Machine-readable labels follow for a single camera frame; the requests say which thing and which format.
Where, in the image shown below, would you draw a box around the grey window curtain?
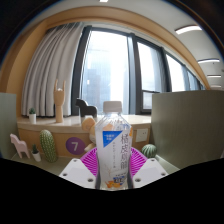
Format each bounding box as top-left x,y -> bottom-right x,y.
20,22 -> 85,118

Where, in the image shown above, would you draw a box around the dark-framed window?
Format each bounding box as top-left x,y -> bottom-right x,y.
70,25 -> 204,116

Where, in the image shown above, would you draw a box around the small plant in white pot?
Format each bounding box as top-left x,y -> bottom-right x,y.
30,143 -> 43,163
28,107 -> 37,125

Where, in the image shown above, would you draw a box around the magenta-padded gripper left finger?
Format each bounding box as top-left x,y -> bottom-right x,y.
58,147 -> 99,190

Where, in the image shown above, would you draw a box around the wooden hand model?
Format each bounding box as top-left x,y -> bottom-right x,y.
53,78 -> 67,124

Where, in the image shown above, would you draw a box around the clear plastic drink bottle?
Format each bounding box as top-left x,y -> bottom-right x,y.
94,100 -> 134,191

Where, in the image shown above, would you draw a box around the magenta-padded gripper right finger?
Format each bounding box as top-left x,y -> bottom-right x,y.
129,146 -> 169,190

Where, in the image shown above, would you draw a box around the purple round number disc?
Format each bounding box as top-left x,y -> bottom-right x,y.
65,136 -> 87,156

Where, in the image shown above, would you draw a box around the ceiling lights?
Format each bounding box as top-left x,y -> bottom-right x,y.
99,0 -> 223,89

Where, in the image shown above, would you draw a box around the tall green cactus figure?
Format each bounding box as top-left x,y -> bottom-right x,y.
39,129 -> 58,164

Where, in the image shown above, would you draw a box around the grey-green desk partition panel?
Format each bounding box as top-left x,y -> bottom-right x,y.
0,92 -> 18,159
151,89 -> 224,170

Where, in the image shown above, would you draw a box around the white wall socket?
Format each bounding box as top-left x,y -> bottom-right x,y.
134,128 -> 149,144

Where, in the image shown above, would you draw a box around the black horse figurine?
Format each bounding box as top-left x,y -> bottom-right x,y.
75,98 -> 99,119

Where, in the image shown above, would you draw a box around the round green cactus figure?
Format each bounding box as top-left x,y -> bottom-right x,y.
141,143 -> 158,159

